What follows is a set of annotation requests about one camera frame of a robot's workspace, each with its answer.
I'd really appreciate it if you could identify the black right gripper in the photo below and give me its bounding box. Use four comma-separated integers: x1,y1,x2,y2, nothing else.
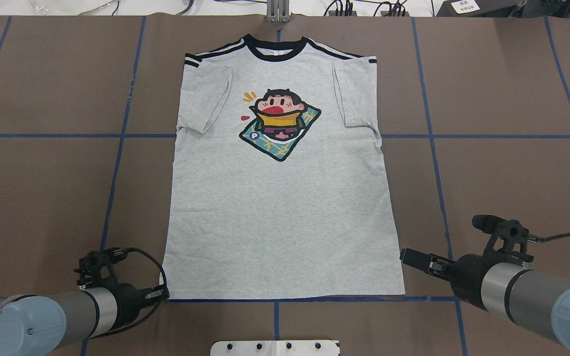
400,248,487,311

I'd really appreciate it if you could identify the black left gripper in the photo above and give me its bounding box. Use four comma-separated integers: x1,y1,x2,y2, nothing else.
114,282,169,319

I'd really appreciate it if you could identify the grey cartoon print t-shirt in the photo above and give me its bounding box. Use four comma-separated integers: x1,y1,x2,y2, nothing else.
163,35,405,300

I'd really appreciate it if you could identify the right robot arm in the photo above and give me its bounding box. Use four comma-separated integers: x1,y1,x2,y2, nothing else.
400,248,570,351

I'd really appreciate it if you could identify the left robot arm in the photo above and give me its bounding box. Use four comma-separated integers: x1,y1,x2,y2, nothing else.
0,283,168,356

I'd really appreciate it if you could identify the grey usb hub right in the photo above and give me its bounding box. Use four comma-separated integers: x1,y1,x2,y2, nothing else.
376,0,410,17

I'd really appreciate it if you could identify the grey usb hub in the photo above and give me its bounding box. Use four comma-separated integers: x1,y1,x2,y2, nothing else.
323,0,357,17
376,0,410,17

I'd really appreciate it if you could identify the black laptop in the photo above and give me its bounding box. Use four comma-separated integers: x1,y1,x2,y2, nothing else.
435,0,570,18

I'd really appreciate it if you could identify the grey usb hub left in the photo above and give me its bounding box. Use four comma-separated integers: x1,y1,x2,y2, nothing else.
323,0,357,17

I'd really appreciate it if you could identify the white paper in plastic sleeve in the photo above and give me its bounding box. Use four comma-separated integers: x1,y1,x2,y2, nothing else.
29,0,119,16

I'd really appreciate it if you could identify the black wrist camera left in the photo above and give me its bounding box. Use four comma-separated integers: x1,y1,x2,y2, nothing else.
74,248,128,291

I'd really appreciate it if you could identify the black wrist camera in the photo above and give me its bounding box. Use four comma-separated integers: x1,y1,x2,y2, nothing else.
472,215,540,267
74,248,128,291

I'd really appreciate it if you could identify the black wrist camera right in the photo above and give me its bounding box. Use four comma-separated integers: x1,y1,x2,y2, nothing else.
472,215,540,267

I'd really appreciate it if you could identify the white camera pole base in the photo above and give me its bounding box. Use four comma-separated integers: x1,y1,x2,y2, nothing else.
210,340,341,356

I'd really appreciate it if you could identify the aluminium frame post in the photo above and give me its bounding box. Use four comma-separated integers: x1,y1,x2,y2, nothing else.
265,0,291,23

